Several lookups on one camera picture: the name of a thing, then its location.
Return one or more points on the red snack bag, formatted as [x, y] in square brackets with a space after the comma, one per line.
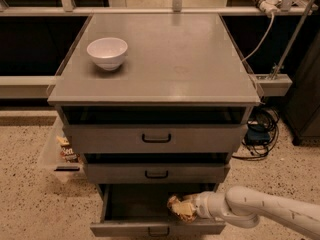
[68, 154]

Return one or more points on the blue box on floor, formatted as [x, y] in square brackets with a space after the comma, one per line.
[257, 135]

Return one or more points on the white ceramic bowl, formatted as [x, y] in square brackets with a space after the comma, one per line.
[108, 53]

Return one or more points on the grey top drawer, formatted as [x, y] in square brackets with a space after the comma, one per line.
[155, 138]

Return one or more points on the white power strip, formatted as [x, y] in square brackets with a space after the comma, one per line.
[269, 7]

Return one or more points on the grey drawer cabinet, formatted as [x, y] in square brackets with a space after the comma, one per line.
[179, 69]

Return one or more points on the grey drawer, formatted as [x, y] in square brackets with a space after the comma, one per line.
[155, 138]
[153, 168]
[131, 210]

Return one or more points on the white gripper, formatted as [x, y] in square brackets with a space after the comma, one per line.
[201, 204]

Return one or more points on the clear plastic storage bin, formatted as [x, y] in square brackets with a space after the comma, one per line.
[51, 161]

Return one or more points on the grey middle drawer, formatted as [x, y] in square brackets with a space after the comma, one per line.
[153, 168]

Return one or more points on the grey bottom drawer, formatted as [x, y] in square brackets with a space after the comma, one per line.
[131, 210]

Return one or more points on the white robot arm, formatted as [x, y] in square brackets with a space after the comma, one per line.
[241, 206]

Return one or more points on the metal support rod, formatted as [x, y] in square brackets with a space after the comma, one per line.
[286, 7]

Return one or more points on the crushed orange soda can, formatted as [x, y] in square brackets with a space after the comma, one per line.
[183, 207]

